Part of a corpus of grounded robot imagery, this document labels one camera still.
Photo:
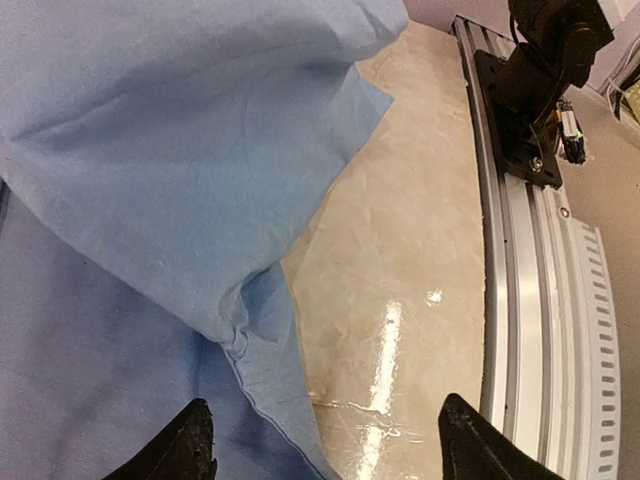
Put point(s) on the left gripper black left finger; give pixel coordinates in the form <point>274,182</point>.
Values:
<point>182,450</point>

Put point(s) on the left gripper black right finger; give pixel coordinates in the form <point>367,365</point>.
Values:
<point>473,449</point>

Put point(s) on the light blue long sleeve shirt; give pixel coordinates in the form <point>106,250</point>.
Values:
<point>158,161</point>

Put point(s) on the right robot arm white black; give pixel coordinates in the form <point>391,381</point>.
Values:
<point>558,49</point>

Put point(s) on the front aluminium rail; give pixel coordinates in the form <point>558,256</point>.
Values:
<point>551,381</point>

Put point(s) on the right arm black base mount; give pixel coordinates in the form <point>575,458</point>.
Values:
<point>520,115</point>

